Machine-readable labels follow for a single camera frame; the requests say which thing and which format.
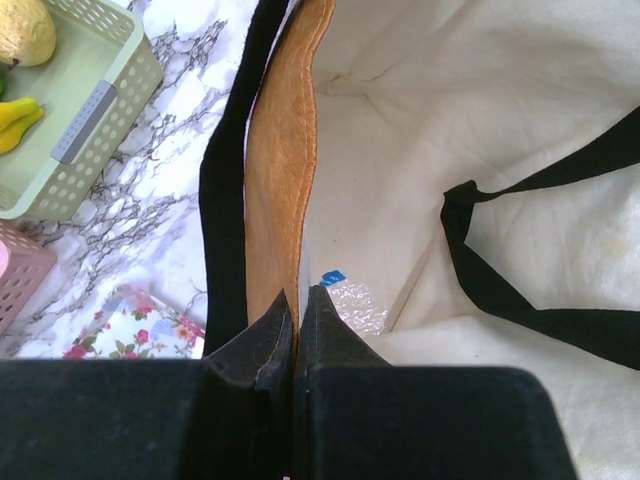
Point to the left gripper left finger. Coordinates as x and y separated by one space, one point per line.
219 417

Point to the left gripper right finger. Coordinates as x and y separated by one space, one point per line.
358 417

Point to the yellow Trader Joe's tote bag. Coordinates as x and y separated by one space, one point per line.
475 164

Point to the yellow banana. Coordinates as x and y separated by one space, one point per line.
17 116

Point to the yellow lemon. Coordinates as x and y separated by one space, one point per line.
28 33

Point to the floral tray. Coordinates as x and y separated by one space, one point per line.
132 324

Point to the pink plastic basket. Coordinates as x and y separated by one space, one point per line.
24 266

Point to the green plastic basket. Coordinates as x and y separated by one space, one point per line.
99 80

